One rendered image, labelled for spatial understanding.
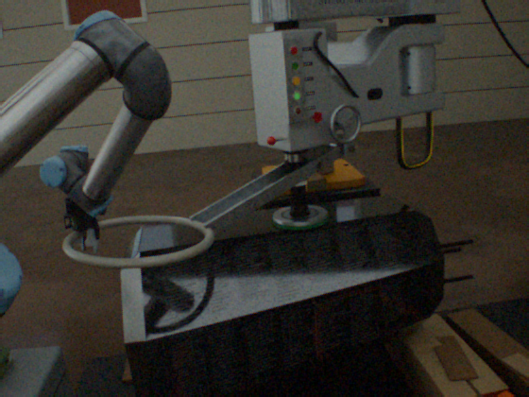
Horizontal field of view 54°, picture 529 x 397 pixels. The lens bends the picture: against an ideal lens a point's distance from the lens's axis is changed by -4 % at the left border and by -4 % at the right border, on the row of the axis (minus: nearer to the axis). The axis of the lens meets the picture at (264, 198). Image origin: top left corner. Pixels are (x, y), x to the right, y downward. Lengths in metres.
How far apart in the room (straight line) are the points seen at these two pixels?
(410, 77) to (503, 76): 6.68
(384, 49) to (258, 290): 1.03
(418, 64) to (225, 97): 5.83
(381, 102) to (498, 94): 6.88
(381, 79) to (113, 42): 1.19
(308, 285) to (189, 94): 6.26
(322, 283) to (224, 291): 0.35
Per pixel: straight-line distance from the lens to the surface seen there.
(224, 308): 1.90
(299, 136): 1.91
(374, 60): 2.14
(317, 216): 2.06
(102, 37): 1.28
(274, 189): 1.93
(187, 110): 8.02
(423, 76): 2.36
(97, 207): 1.70
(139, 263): 1.57
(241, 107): 8.00
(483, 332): 2.75
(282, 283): 1.94
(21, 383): 1.29
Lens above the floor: 1.51
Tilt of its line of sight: 17 degrees down
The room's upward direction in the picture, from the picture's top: 5 degrees counter-clockwise
